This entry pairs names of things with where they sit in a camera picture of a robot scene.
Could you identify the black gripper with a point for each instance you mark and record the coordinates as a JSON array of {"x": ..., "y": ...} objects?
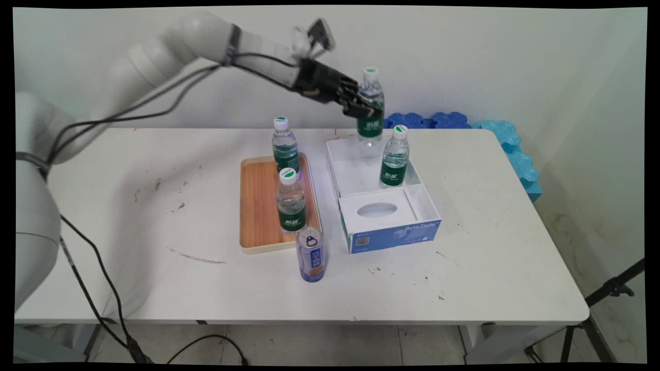
[{"x": 319, "y": 82}]

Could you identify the water bottle green label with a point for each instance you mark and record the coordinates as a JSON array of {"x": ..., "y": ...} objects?
[
  {"x": 292, "y": 206},
  {"x": 371, "y": 123},
  {"x": 395, "y": 162},
  {"x": 285, "y": 149}
]

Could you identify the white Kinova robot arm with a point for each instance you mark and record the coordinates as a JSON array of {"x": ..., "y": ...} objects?
[{"x": 170, "y": 51}]

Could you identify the white blue tissue box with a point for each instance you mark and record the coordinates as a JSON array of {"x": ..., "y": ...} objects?
[{"x": 381, "y": 206}]

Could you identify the wooden tray with white rim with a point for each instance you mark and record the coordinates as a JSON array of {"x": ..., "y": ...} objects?
[{"x": 260, "y": 211}]

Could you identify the blue drink can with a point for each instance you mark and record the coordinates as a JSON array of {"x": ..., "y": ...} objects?
[{"x": 311, "y": 257}]

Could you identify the light blue foam mat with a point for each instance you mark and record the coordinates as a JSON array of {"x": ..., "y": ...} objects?
[{"x": 518, "y": 154}]

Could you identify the white table leg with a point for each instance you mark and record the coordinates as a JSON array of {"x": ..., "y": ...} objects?
[{"x": 495, "y": 342}]

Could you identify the black tripod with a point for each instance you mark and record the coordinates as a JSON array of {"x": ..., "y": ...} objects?
[{"x": 593, "y": 309}]

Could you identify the grey table leg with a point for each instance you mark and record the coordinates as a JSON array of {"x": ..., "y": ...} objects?
[{"x": 56, "y": 342}]

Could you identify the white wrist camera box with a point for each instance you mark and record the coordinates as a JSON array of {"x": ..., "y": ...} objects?
[{"x": 314, "y": 36}]

